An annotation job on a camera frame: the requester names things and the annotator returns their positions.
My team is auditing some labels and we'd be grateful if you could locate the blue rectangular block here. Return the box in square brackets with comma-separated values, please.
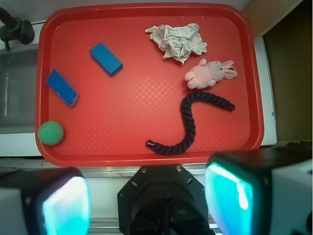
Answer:
[90, 43, 123, 76]

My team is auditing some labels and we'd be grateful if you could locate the green dimpled ball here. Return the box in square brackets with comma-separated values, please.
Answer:
[38, 121, 64, 145]

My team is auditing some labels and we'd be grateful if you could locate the grey toy sink basin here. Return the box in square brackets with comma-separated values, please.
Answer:
[0, 49, 38, 134]

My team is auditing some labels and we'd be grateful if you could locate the pink plush bunny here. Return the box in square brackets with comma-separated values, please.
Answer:
[184, 59, 238, 90]

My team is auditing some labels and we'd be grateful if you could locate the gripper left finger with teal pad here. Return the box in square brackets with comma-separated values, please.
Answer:
[0, 167, 91, 235]

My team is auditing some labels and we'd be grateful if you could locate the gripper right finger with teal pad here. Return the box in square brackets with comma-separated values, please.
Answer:
[204, 148, 313, 235]

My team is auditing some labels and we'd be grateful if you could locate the dark navy rope piece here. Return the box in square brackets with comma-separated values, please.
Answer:
[146, 92, 236, 156]

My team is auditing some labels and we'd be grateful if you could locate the crumpled white paper towel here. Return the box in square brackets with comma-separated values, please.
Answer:
[145, 23, 207, 65]

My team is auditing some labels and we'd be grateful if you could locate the brown cardboard panel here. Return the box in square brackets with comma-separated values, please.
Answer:
[243, 0, 313, 144]

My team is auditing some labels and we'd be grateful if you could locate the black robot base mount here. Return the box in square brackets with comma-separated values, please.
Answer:
[117, 165, 214, 235]

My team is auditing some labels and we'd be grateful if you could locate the red plastic tray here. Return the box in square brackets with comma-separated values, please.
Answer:
[35, 3, 264, 167]

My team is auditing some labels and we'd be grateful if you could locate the grey sink faucet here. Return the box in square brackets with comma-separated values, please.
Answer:
[0, 7, 35, 51]

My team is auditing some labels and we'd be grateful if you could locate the blue sponge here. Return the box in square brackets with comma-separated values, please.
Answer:
[46, 69, 79, 107]

